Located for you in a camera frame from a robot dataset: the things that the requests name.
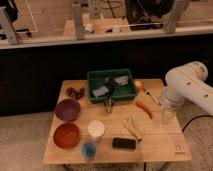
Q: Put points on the purple bowl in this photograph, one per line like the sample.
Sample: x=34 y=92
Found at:
x=68 y=110

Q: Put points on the grey towel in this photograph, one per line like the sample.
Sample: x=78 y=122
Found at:
x=122 y=80

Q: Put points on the clear yellow glass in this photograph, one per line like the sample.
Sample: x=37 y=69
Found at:
x=168 y=115

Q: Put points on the metal frame leg middle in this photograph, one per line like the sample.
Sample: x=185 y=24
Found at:
x=78 y=21

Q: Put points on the orange carrot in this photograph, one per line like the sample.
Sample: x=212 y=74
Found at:
x=145 y=108

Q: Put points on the black rectangular case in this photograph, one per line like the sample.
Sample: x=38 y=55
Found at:
x=124 y=143

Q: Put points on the white cup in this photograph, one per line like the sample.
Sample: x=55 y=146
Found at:
x=96 y=129

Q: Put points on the metal frame leg right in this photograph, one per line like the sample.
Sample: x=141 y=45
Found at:
x=179 y=6

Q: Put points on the yellow-orange fruit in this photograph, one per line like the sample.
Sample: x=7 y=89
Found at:
x=139 y=85

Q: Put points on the metal frame leg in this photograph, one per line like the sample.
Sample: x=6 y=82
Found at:
x=78 y=21
x=179 y=6
x=7 y=27

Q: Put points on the dark grape bunch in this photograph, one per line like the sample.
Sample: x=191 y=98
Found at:
x=75 y=94

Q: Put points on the blue cup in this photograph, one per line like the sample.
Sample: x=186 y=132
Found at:
x=88 y=150

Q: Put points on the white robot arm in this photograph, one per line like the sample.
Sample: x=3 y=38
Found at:
x=188 y=82

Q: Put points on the black machine base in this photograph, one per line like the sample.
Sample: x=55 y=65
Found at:
x=147 y=14

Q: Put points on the green plastic bin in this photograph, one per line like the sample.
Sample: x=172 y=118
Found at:
x=117 y=84

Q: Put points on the metal frame leg left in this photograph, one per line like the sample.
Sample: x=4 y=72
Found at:
x=7 y=27

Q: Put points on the wooden folding table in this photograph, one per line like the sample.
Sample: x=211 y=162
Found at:
x=160 y=142

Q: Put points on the metal fork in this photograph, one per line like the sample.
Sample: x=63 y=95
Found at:
x=153 y=98

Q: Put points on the orange-red bowl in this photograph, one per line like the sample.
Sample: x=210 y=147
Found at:
x=67 y=135

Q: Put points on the grey sponge block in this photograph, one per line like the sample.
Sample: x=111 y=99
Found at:
x=100 y=91

